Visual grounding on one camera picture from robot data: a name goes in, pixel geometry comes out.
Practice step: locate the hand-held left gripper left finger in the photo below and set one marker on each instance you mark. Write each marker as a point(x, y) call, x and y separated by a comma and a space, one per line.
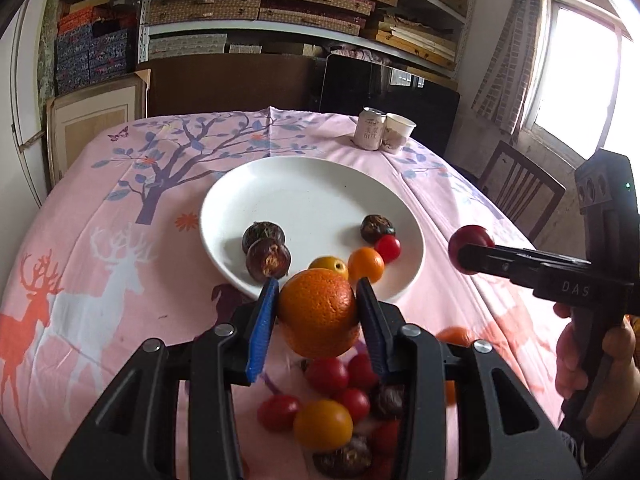
point(262, 330)

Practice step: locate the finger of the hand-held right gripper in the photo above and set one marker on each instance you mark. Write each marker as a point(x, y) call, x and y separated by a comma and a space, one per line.
point(505, 262)

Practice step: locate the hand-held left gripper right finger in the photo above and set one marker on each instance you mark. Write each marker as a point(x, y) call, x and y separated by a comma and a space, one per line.
point(374, 332)

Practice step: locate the red cherry tomato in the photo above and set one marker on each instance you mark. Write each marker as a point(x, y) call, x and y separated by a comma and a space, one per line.
point(326, 375)
point(470, 237)
point(388, 248)
point(354, 404)
point(361, 370)
point(385, 437)
point(278, 411)

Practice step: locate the large orange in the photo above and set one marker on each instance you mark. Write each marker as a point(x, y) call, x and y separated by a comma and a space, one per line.
point(317, 310)

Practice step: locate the white plate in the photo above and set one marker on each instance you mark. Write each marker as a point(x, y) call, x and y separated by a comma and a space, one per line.
point(300, 200)

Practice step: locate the person's right hand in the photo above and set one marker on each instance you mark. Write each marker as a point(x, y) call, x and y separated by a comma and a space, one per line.
point(617, 385)

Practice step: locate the orange cherry tomato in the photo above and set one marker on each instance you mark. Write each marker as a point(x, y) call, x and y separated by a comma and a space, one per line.
point(452, 336)
point(365, 264)

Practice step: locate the dark water chestnut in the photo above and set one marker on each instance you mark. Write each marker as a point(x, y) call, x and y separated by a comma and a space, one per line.
point(387, 402)
point(342, 460)
point(376, 226)
point(262, 234)
point(267, 260)

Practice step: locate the dark wooden chair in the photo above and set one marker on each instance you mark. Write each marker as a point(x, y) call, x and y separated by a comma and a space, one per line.
point(520, 190)

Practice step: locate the yellow cherry tomato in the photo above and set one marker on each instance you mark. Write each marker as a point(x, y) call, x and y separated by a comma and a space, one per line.
point(325, 263)
point(322, 425)

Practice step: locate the bright window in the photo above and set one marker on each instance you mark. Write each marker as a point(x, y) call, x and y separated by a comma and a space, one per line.
point(580, 75)

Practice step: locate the white paper cup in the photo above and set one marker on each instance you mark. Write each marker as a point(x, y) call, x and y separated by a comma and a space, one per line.
point(397, 132)

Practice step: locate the black glossy board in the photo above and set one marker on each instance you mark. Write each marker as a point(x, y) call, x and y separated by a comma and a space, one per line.
point(430, 110)

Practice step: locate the pink printed tablecloth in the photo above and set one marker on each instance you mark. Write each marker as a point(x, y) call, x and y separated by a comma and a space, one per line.
point(100, 260)

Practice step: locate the silver drink can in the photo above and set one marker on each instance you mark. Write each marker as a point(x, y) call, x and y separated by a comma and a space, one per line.
point(369, 130)

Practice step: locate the checked curtain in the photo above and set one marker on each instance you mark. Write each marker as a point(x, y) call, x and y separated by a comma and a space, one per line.
point(510, 45)

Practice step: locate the brown wooden board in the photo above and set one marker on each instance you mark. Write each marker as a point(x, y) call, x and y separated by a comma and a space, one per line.
point(225, 85)

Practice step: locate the beige framed board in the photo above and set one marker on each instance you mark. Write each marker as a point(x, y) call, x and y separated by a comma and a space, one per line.
point(90, 120)

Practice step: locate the blue floral storage boxes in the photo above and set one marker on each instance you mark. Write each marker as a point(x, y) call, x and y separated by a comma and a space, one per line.
point(92, 60)

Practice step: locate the stack of woven flat boxes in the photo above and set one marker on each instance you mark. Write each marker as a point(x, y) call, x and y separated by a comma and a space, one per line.
point(310, 5)

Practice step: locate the white metal shelving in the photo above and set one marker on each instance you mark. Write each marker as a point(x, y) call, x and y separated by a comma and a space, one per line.
point(144, 20)

